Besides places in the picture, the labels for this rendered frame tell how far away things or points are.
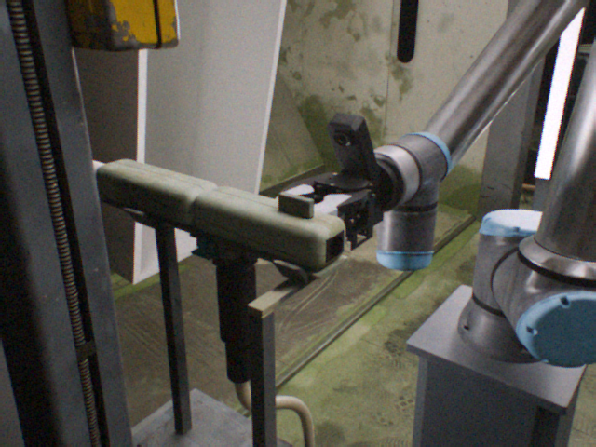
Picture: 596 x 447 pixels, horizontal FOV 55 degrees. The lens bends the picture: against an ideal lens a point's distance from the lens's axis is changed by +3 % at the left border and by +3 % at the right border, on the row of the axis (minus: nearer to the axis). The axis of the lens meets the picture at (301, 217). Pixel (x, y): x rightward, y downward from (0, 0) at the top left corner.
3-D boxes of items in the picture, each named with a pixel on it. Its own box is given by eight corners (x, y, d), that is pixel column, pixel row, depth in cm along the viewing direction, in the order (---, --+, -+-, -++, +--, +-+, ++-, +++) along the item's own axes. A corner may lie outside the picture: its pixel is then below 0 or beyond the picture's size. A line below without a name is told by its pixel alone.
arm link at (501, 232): (535, 277, 122) (549, 201, 116) (571, 320, 107) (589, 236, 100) (463, 275, 123) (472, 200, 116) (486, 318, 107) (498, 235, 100)
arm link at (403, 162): (422, 151, 78) (362, 140, 83) (405, 158, 74) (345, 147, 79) (416, 210, 81) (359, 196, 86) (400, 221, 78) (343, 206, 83)
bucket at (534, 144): (556, 195, 380) (564, 154, 369) (511, 186, 396) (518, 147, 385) (568, 182, 403) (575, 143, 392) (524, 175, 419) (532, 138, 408)
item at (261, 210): (345, 409, 57) (352, 198, 48) (318, 438, 53) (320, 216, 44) (68, 273, 84) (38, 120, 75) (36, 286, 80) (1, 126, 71)
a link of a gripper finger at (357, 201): (348, 221, 63) (376, 197, 70) (349, 209, 63) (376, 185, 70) (312, 214, 65) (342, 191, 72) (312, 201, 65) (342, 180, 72)
